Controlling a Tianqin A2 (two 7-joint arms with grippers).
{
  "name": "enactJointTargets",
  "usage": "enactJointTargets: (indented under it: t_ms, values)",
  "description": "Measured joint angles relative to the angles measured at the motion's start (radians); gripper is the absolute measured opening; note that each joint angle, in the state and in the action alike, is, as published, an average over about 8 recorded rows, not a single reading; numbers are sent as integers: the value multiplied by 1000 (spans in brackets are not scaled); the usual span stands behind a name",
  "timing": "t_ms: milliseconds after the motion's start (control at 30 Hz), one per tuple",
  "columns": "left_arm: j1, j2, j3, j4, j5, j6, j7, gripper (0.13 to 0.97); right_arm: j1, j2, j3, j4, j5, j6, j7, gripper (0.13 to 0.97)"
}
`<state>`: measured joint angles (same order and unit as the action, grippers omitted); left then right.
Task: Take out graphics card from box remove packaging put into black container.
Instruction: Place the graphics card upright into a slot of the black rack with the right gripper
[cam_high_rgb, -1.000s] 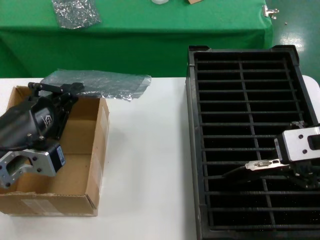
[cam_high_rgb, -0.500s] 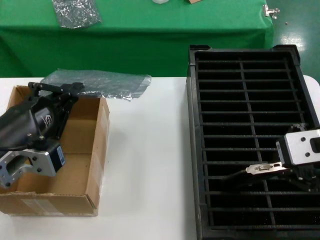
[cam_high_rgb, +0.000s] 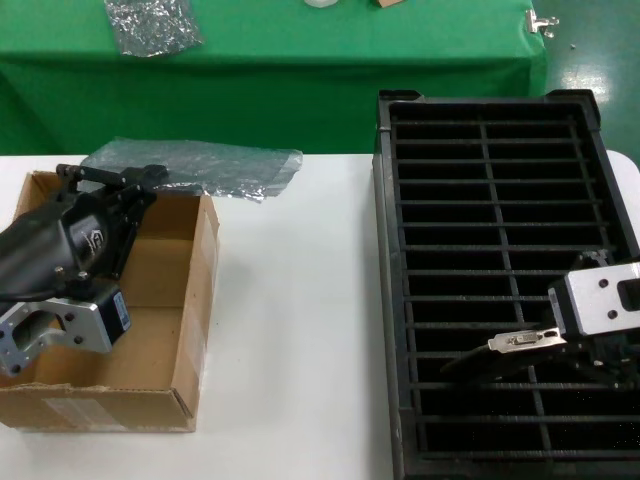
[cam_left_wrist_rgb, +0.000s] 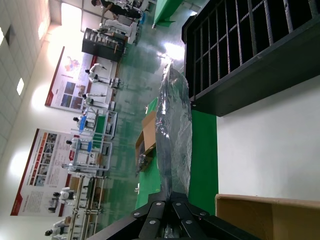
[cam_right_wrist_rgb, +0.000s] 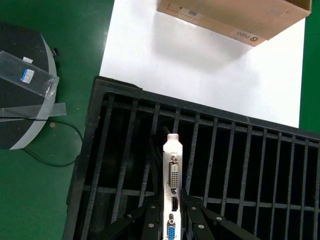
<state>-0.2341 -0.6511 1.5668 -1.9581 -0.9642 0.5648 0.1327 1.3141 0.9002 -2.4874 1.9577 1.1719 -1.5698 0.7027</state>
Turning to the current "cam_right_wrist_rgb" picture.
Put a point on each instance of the small black knob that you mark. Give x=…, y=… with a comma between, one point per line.
x=56, y=52

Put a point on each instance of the open brown cardboard box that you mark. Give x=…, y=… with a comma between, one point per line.
x=225, y=17

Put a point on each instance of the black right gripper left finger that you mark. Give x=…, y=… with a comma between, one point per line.
x=152, y=222

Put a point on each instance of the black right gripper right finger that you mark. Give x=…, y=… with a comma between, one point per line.
x=200, y=225

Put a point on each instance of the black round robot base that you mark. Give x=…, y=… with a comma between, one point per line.
x=17, y=82

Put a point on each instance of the black slotted plastic container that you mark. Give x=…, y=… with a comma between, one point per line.
x=250, y=175

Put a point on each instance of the clear sleeve with blue label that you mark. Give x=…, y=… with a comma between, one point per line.
x=27, y=75

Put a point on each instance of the graphics card with metal bracket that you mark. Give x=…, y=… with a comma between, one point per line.
x=173, y=175

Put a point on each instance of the clear tape strip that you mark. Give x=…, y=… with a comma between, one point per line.
x=50, y=111

